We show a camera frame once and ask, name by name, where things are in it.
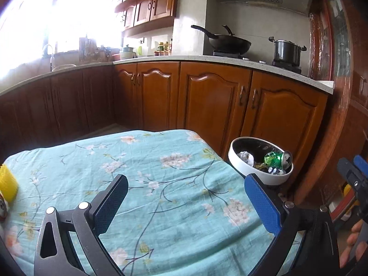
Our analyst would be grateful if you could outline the yellow ribbed object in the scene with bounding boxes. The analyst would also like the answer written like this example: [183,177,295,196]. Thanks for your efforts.
[0,164,19,203]

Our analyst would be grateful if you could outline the white round trash bin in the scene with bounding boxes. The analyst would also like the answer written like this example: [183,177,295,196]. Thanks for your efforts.
[228,136,294,186]

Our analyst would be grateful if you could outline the plastic wrapped wooden door frame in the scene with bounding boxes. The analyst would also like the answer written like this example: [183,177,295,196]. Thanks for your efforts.
[296,0,368,207]

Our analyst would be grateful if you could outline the yellow plastic object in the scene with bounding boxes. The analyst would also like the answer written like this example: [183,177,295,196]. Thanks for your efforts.
[343,183,355,206]

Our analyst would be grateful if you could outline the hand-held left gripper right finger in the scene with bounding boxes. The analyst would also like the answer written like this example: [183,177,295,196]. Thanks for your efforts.
[244,174,337,276]

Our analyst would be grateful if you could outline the red and white can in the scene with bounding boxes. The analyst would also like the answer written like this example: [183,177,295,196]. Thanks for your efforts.
[0,195,9,222]

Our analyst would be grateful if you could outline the person's right hand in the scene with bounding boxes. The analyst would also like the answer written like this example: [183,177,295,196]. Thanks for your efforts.
[340,219,364,268]

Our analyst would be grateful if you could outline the wooden base cabinet row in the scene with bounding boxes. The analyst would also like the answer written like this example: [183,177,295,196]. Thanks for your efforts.
[0,65,115,161]

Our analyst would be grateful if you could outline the black gas stove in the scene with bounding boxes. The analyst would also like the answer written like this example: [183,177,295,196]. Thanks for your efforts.
[213,50,303,74]

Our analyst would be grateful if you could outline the black bin liner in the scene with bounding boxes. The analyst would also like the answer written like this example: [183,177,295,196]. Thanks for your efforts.
[232,138,291,176]

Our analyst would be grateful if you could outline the white paper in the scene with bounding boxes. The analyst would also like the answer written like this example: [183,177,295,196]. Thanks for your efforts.
[237,150,255,167]

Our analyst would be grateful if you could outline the speckled white countertop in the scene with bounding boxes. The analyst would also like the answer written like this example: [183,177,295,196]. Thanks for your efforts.
[0,54,335,96]

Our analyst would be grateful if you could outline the bright kitchen window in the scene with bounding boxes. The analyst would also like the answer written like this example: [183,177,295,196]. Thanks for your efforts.
[0,0,123,88]

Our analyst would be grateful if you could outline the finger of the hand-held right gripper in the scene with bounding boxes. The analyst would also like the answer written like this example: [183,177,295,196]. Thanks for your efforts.
[354,155,368,180]
[337,158,368,217]

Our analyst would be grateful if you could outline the steel cooking pot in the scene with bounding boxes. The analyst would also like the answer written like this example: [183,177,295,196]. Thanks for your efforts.
[269,36,308,66]

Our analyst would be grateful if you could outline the floral light blue cloth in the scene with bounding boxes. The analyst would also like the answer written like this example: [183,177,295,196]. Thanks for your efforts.
[0,129,305,276]

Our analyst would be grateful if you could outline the black wok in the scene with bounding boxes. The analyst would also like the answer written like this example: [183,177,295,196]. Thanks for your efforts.
[191,24,252,56]

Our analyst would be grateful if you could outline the crushed green drink can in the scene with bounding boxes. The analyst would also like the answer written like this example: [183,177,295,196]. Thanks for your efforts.
[264,150,293,170]

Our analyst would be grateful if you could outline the wooden wall cabinets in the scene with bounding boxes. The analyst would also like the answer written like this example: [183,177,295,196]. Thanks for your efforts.
[111,0,202,38]

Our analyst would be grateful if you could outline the chrome kitchen faucet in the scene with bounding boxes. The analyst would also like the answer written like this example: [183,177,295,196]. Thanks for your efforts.
[43,44,56,72]

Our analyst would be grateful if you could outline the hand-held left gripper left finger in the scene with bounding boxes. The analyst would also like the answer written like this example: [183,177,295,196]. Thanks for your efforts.
[34,174,128,276]

